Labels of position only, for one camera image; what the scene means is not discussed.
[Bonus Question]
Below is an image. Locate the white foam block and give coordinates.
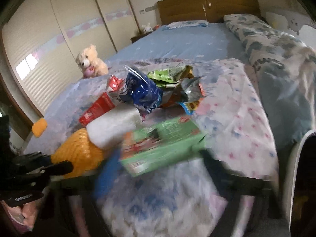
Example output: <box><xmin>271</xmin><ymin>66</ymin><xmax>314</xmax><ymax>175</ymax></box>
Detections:
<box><xmin>86</xmin><ymin>103</ymin><xmax>141</xmax><ymax>150</ymax></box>

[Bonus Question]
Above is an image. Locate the green cardboard box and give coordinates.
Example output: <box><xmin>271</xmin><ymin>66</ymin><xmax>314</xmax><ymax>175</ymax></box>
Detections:
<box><xmin>120</xmin><ymin>116</ymin><xmax>206</xmax><ymax>177</ymax></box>

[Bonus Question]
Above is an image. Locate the small orange foam net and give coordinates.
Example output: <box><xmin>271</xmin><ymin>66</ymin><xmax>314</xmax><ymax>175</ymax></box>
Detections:
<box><xmin>32</xmin><ymin>118</ymin><xmax>48</xmax><ymax>137</ymax></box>

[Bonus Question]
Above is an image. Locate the red white carton box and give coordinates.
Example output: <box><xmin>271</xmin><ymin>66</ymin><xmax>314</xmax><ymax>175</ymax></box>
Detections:
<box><xmin>79</xmin><ymin>92</ymin><xmax>115</xmax><ymax>126</ymax></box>

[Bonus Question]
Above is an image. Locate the blue plastic wrapper bag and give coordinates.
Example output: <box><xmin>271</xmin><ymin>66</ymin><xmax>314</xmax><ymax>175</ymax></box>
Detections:
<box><xmin>119</xmin><ymin>65</ymin><xmax>163</xmax><ymax>114</ymax></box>

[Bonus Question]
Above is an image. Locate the red white plastic bag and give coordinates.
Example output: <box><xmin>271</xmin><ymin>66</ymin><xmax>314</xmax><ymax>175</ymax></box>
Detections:
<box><xmin>106</xmin><ymin>75</ymin><xmax>125</xmax><ymax>96</ymax></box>

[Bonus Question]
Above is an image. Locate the colourful foil snack wrapper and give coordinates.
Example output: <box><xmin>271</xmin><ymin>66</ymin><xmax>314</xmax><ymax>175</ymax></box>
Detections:
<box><xmin>159</xmin><ymin>76</ymin><xmax>206</xmax><ymax>115</ymax></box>

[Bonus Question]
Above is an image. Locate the white round trash bin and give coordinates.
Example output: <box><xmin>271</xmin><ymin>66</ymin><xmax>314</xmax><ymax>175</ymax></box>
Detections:
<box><xmin>281</xmin><ymin>129</ymin><xmax>316</xmax><ymax>230</ymax></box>

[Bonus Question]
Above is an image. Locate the operator left hand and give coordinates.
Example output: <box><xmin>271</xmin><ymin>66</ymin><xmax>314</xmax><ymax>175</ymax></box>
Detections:
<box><xmin>1</xmin><ymin>190</ymin><xmax>46</xmax><ymax>234</ymax></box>

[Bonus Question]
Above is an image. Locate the pink floral blanket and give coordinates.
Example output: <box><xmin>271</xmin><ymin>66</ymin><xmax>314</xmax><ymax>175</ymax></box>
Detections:
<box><xmin>23</xmin><ymin>57</ymin><xmax>280</xmax><ymax>237</ymax></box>

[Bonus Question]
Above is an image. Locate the beige teddy bear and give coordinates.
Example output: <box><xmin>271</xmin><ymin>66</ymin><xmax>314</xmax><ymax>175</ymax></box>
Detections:
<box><xmin>76</xmin><ymin>44</ymin><xmax>109</xmax><ymax>79</ymax></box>

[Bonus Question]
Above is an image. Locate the green snack bag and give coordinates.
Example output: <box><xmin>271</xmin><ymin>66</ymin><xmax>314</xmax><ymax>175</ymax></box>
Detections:
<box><xmin>147</xmin><ymin>65</ymin><xmax>194</xmax><ymax>88</ymax></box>

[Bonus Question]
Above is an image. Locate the grey blue patterned duvet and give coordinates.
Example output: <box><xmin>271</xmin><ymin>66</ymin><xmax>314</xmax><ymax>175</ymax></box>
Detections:
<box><xmin>224</xmin><ymin>14</ymin><xmax>315</xmax><ymax>151</ymax></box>

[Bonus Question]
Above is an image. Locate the dark wooden nightstand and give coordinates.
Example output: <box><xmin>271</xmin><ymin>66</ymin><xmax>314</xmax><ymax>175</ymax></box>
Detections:
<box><xmin>130</xmin><ymin>32</ymin><xmax>151</xmax><ymax>43</ymax></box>

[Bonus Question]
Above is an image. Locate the small white bunny toy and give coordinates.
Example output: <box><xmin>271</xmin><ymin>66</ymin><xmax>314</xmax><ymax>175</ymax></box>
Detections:
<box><xmin>141</xmin><ymin>23</ymin><xmax>154</xmax><ymax>34</ymax></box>

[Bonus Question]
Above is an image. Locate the blue bed sheet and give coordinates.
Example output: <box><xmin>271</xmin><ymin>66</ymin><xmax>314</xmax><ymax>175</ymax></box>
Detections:
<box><xmin>105</xmin><ymin>23</ymin><xmax>248</xmax><ymax>64</ymax></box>

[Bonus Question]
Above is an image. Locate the cream sliding wardrobe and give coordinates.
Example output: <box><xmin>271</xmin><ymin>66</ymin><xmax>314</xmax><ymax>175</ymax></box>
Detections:
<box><xmin>2</xmin><ymin>0</ymin><xmax>139</xmax><ymax>115</ymax></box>

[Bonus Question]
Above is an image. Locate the blue white pillow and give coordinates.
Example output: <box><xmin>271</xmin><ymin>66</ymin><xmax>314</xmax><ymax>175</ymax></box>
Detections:
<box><xmin>166</xmin><ymin>20</ymin><xmax>209</xmax><ymax>29</ymax></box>

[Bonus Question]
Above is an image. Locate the wooden bed headboard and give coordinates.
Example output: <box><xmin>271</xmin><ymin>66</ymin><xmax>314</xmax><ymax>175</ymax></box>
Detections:
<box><xmin>157</xmin><ymin>0</ymin><xmax>262</xmax><ymax>25</ymax></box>

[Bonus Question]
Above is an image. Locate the grey crib guard rail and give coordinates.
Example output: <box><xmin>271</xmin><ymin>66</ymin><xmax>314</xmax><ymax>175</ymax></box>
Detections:
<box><xmin>265</xmin><ymin>8</ymin><xmax>315</xmax><ymax>50</ymax></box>

